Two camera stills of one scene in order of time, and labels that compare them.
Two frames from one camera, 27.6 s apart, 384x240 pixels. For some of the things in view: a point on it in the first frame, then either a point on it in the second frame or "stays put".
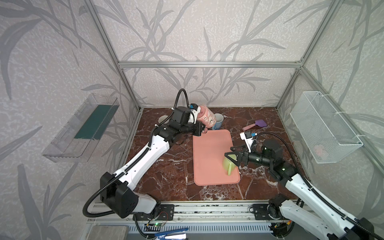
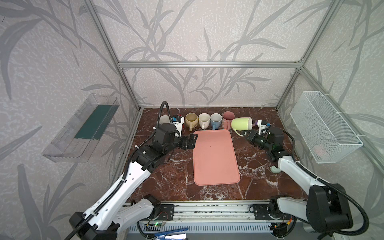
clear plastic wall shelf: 77,140 stays put
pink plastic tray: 209,150 stays put
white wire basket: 327,137 stays put
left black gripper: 197,129 to 184,141
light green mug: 228,165 to 244,123
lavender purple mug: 162,118 stays put
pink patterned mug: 206,117 to 227,117
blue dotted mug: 218,123 stays put
